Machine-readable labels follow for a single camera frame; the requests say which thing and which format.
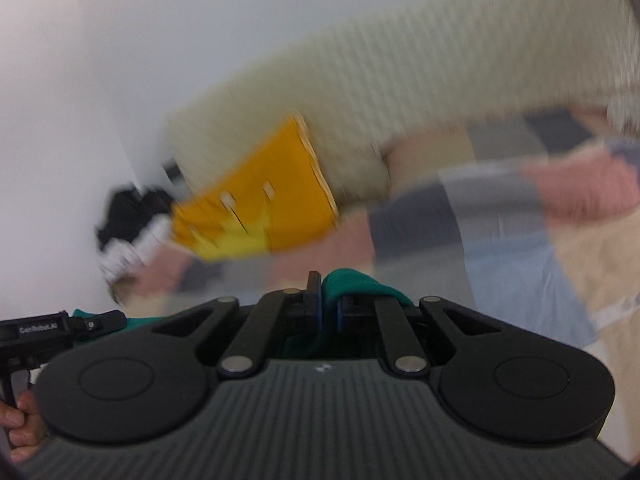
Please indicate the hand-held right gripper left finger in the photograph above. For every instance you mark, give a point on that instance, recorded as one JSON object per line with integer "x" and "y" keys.
{"x": 314, "y": 305}

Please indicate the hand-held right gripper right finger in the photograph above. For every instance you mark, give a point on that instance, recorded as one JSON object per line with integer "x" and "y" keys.
{"x": 341, "y": 315}

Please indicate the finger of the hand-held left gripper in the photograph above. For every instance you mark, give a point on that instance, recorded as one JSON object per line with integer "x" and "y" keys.
{"x": 97, "y": 322}

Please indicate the green sweatshirt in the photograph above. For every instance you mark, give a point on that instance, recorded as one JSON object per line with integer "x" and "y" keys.
{"x": 360, "y": 286}

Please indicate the person's left hand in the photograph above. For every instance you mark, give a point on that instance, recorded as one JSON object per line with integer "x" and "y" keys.
{"x": 25, "y": 422}

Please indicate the cardboard box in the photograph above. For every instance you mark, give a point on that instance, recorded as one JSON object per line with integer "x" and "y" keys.
{"x": 122, "y": 287}

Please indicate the white patterned cloth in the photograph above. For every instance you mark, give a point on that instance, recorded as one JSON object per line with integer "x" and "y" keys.
{"x": 135, "y": 247}

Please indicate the black cloth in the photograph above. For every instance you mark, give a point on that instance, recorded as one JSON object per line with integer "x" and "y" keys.
{"x": 130, "y": 210}

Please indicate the yellow cloth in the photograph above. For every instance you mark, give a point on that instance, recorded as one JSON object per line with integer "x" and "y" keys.
{"x": 270, "y": 195}

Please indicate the patchwork blanket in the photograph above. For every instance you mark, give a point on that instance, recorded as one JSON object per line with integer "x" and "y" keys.
{"x": 500, "y": 240}

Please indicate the beige quilted headboard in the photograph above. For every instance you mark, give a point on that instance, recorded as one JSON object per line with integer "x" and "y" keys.
{"x": 400, "y": 85}

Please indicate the grey wall socket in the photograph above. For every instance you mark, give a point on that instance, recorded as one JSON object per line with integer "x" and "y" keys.
{"x": 172, "y": 171}

